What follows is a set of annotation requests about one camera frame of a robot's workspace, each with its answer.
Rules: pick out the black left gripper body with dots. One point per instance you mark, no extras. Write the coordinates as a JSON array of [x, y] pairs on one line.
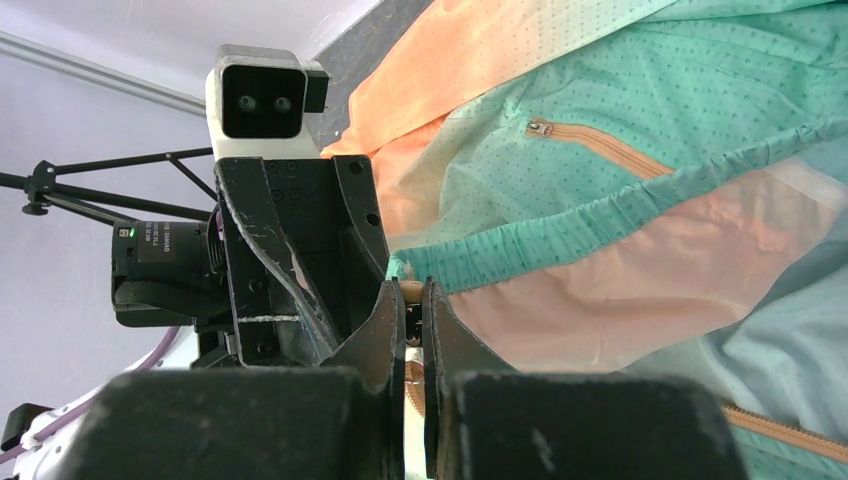
[[305, 254]]

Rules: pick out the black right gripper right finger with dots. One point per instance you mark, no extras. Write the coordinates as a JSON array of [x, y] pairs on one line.
[[486, 420]]

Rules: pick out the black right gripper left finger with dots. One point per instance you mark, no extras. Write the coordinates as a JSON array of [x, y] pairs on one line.
[[340, 420]]

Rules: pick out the orange and teal jacket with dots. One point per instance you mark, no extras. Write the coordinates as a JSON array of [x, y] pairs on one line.
[[641, 187]]

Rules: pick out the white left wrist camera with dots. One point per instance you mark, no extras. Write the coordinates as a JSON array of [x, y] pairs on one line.
[[257, 100]]

